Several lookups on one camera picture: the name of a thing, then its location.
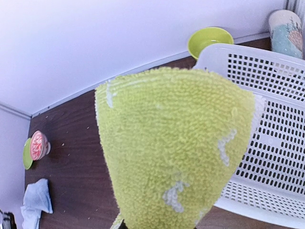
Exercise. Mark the green white patterned towel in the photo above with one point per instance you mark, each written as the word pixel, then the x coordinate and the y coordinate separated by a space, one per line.
pixel 172 139

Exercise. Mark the white perforated plastic basket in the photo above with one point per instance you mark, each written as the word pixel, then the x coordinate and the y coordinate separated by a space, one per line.
pixel 269 183

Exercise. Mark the light blue towel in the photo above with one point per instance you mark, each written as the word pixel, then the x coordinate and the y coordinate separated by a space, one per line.
pixel 36 200

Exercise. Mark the green bowl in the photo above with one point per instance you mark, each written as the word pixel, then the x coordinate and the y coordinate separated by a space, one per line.
pixel 205 37

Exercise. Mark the red white patterned bowl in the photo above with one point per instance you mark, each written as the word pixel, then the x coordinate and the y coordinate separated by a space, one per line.
pixel 39 146

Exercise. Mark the green plate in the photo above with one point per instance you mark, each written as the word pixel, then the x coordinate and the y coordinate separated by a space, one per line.
pixel 27 160

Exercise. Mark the beige cup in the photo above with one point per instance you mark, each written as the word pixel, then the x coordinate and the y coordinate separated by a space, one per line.
pixel 286 33

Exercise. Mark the right aluminium frame post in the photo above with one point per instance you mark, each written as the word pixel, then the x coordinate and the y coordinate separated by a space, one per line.
pixel 296 6

